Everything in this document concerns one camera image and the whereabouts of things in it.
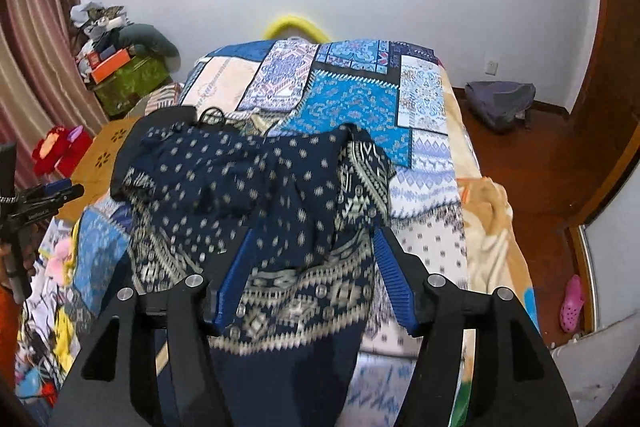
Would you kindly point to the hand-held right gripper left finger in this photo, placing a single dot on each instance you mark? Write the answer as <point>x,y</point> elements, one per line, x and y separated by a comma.
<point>232,282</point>

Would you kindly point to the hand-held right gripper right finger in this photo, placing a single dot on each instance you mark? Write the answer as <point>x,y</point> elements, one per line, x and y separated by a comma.
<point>395,282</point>

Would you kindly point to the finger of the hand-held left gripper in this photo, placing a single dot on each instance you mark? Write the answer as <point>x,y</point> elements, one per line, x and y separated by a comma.
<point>59,183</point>
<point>70,193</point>

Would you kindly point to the navy patterned hoodie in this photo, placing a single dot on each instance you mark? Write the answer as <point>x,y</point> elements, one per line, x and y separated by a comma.
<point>280,187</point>

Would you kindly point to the person's left hand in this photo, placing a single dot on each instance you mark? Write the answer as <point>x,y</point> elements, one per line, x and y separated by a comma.
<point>30,254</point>

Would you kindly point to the red plush toy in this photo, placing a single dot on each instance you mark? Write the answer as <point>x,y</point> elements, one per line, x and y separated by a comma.
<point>50,150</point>

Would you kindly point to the wooden lap table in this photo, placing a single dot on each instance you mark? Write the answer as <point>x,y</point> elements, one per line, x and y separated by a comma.
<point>100,147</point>

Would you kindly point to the black garment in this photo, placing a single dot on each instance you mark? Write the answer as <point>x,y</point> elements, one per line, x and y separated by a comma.
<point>165,117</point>

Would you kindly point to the colourful cartoon quilt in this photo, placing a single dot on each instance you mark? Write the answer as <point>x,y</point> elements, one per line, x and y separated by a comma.
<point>55,322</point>

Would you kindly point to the orange box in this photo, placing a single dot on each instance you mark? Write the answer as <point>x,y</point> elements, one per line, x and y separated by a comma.
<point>111,64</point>

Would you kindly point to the pink checked cloth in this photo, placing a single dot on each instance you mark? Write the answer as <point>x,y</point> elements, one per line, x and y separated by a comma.
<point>166,97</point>

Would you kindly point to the pile of papers and bags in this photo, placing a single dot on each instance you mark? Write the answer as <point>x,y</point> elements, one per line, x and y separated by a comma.
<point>97,22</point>

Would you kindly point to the pink slipper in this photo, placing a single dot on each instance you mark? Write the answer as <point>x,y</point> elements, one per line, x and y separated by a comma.
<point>571,304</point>

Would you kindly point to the striped pink curtain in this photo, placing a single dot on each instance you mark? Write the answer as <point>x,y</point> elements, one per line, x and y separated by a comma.
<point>35,7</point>

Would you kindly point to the grey backpack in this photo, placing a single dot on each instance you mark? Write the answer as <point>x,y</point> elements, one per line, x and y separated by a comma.
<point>500,104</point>

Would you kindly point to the white sliding door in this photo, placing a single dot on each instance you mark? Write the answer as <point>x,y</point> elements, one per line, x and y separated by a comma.
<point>615,267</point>

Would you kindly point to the white wall socket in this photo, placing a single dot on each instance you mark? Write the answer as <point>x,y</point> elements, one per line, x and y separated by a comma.
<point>491,66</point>

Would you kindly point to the wooden door frame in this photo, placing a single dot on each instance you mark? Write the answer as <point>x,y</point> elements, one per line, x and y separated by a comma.
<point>610,132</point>

